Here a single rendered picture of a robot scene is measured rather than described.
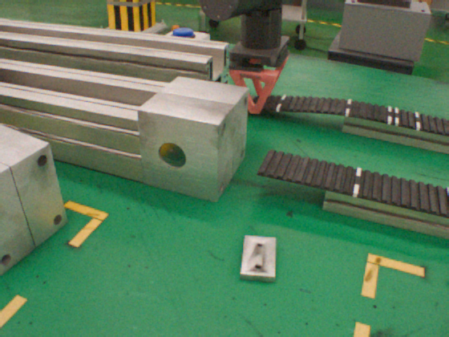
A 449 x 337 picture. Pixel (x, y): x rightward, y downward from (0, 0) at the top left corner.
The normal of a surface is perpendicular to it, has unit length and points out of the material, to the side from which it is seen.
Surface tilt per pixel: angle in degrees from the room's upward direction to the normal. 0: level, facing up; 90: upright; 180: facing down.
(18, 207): 90
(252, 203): 0
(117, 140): 90
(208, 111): 0
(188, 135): 90
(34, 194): 90
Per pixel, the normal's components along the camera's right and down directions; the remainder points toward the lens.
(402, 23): -0.37, 0.51
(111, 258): 0.03, -0.83
